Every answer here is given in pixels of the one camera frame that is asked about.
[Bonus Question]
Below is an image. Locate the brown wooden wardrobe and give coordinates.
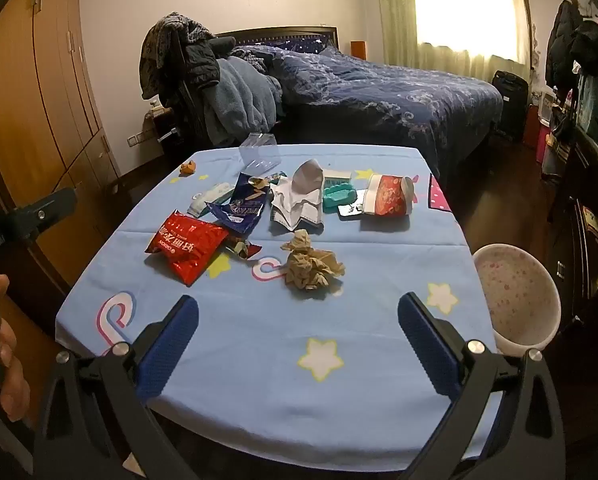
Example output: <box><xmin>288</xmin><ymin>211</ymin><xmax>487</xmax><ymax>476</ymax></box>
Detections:
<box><xmin>0</xmin><ymin>0</ymin><xmax>126</xmax><ymax>291</ymax></box>

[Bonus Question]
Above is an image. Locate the clear plastic packaging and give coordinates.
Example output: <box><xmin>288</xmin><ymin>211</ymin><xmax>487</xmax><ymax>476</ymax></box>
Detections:
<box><xmin>239</xmin><ymin>132</ymin><xmax>281</xmax><ymax>171</ymax></box>

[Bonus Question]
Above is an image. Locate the coat rack with dark coats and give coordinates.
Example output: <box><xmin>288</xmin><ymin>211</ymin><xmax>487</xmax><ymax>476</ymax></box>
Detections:
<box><xmin>545</xmin><ymin>0</ymin><xmax>598</xmax><ymax>92</ymax></box>

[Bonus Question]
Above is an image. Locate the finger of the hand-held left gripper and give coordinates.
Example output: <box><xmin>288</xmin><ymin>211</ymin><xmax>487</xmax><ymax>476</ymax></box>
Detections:
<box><xmin>8</xmin><ymin>187</ymin><xmax>78</xmax><ymax>242</ymax></box>

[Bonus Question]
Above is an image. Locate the white small appliance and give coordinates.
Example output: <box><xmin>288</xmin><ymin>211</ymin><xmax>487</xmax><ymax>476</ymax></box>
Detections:
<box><xmin>539</xmin><ymin>87</ymin><xmax>560</xmax><ymax>122</ymax></box>

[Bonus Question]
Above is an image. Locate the red patterned paper cup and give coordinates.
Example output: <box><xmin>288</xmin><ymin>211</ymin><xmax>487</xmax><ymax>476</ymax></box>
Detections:
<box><xmin>361</xmin><ymin>174</ymin><xmax>420</xmax><ymax>219</ymax></box>

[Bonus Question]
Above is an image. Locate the small crumpled foil wrapper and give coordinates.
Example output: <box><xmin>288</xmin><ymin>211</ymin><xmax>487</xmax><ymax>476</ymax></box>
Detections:
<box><xmin>224</xmin><ymin>237</ymin><xmax>263</xmax><ymax>261</ymax></box>

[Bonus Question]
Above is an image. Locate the person's left hand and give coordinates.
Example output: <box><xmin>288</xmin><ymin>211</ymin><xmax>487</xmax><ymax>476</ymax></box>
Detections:
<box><xmin>0</xmin><ymin>274</ymin><xmax>32</xmax><ymax>423</ymax></box>

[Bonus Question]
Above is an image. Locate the pink storage box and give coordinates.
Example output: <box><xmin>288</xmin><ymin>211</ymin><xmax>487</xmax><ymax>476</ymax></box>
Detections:
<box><xmin>536</xmin><ymin>122</ymin><xmax>553</xmax><ymax>164</ymax></box>

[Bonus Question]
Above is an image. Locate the dark wooden nightstand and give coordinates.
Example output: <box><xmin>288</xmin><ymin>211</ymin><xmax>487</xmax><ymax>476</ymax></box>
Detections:
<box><xmin>144</xmin><ymin>105</ymin><xmax>185</xmax><ymax>162</ymax></box>

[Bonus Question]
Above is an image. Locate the blue snack packet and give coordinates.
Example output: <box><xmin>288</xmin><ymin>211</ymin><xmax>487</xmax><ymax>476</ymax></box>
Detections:
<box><xmin>204</xmin><ymin>172</ymin><xmax>275</xmax><ymax>236</ymax></box>

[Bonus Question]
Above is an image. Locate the black suitcase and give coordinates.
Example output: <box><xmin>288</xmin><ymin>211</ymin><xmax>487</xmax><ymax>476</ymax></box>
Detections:
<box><xmin>491</xmin><ymin>70</ymin><xmax>530</xmax><ymax>142</ymax></box>

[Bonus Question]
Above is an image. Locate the light blue printed tablecloth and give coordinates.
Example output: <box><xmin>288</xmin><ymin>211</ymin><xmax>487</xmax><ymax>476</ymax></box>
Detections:
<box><xmin>55</xmin><ymin>145</ymin><xmax>504</xmax><ymax>459</ymax></box>

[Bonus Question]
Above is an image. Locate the pile of dark jackets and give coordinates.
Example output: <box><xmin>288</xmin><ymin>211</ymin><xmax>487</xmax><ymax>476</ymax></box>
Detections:
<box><xmin>140</xmin><ymin>11</ymin><xmax>223</xmax><ymax>102</ymax></box>

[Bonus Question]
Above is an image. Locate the white crumpled paper bag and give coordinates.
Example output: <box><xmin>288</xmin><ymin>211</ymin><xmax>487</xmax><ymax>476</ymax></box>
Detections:
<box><xmin>270</xmin><ymin>158</ymin><xmax>326</xmax><ymax>236</ymax></box>

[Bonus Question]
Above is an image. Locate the grey-blue fleece blanket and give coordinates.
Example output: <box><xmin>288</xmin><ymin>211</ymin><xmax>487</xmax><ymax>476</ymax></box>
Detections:
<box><xmin>204</xmin><ymin>55</ymin><xmax>285</xmax><ymax>147</ymax></box>

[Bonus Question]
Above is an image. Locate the red storage box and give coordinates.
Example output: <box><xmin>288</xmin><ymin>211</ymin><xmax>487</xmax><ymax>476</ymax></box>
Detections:
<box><xmin>524</xmin><ymin>104</ymin><xmax>542</xmax><ymax>149</ymax></box>

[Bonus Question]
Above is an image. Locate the bed with dark blue duvet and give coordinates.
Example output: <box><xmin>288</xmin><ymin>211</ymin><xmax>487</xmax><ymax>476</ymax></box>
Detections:
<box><xmin>214</xmin><ymin>25</ymin><xmax>504</xmax><ymax>181</ymax></box>

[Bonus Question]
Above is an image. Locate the crumpled brown tissue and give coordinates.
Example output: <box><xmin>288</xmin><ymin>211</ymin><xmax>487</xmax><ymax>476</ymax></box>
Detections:
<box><xmin>280</xmin><ymin>229</ymin><xmax>346</xmax><ymax>291</ymax></box>

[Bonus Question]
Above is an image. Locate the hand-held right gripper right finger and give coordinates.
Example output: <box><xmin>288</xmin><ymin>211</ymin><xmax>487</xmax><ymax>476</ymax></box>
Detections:
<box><xmin>398</xmin><ymin>292</ymin><xmax>566</xmax><ymax>480</ymax></box>

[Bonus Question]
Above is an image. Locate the teal ridged plastic holder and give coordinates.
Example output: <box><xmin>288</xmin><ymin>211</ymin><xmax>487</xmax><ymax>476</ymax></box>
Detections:
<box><xmin>322</xmin><ymin>183</ymin><xmax>357</xmax><ymax>212</ymax></box>

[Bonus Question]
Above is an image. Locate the pale green curtain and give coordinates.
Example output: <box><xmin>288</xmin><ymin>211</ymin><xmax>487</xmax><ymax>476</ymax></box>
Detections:
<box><xmin>374</xmin><ymin>0</ymin><xmax>536</xmax><ymax>80</ymax></box>

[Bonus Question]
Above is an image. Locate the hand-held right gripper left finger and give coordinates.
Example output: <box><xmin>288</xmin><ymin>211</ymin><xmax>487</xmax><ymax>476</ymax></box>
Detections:
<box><xmin>33</xmin><ymin>295</ymin><xmax>200</xmax><ymax>480</ymax></box>

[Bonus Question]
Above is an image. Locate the red snack packet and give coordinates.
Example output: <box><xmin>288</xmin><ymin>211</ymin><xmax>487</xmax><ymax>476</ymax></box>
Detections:
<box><xmin>145</xmin><ymin>210</ymin><xmax>230</xmax><ymax>287</ymax></box>

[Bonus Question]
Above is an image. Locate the dark wooden dresser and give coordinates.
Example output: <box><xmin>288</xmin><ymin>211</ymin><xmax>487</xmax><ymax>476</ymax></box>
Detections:
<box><xmin>549</xmin><ymin>125</ymin><xmax>598</xmax><ymax>356</ymax></box>

